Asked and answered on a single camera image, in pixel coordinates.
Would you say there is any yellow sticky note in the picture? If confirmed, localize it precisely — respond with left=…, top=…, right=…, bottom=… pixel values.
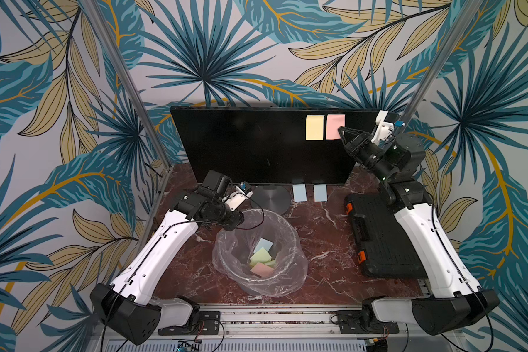
left=265, top=260, right=277, bottom=268
left=305, top=115, right=325, bottom=141

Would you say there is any green sticky note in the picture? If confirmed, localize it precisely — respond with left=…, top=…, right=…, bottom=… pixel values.
left=249, top=249, right=272, bottom=267

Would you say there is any blue sticky note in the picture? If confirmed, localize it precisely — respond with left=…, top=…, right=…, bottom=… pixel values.
left=253, top=238, right=274, bottom=254
left=314, top=184, right=328, bottom=202
left=293, top=184, right=307, bottom=202

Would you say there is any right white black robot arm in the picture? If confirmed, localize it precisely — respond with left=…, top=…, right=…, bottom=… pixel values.
left=338, top=127, right=500, bottom=335

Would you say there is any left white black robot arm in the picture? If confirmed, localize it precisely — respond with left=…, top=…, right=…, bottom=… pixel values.
left=90, top=170, right=253, bottom=346

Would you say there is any blue sticky note in bin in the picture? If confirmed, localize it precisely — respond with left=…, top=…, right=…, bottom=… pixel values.
left=253, top=238, right=274, bottom=254

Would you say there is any grey round monitor stand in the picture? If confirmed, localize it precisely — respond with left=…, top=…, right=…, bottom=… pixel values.
left=250, top=186, right=291, bottom=215

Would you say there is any yellow sticky note in bin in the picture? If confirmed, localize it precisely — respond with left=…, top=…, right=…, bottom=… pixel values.
left=265, top=260, right=277, bottom=268

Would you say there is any black computer monitor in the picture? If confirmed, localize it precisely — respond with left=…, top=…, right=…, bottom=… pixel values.
left=171, top=106, right=378, bottom=185

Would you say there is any mesh waste bin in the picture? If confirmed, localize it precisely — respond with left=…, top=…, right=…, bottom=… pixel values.
left=214, top=208, right=304, bottom=296

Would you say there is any clear plastic bin liner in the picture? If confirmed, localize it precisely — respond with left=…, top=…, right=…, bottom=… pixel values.
left=210, top=207, right=309, bottom=298

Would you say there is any black plastic tool case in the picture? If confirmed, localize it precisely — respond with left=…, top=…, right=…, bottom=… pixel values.
left=344, top=194, right=427, bottom=280

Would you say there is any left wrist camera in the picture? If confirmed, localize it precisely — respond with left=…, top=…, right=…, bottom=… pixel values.
left=223, top=182, right=254, bottom=211

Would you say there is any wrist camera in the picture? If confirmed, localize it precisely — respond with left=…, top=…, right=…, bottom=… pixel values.
left=223, top=182, right=254, bottom=211
left=370, top=110, right=406, bottom=145

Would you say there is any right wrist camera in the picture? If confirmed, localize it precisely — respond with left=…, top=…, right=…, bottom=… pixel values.
left=370, top=110, right=406, bottom=145

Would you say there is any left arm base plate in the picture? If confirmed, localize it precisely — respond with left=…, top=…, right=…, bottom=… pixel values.
left=157, top=311, right=223, bottom=336

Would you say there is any aluminium front rail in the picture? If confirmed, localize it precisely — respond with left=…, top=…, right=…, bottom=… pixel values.
left=87, top=304, right=463, bottom=340

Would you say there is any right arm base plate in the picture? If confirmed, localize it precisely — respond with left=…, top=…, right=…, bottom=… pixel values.
left=331, top=310, right=400, bottom=336

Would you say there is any right aluminium frame post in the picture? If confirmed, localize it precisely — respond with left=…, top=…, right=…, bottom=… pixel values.
left=400, top=0, right=483, bottom=128

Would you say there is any aluminium frame post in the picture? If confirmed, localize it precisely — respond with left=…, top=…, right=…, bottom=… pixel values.
left=400, top=0, right=483, bottom=128
left=82, top=0, right=171, bottom=172

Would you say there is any left aluminium frame post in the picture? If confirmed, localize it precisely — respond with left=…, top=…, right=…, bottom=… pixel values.
left=82, top=0, right=171, bottom=172

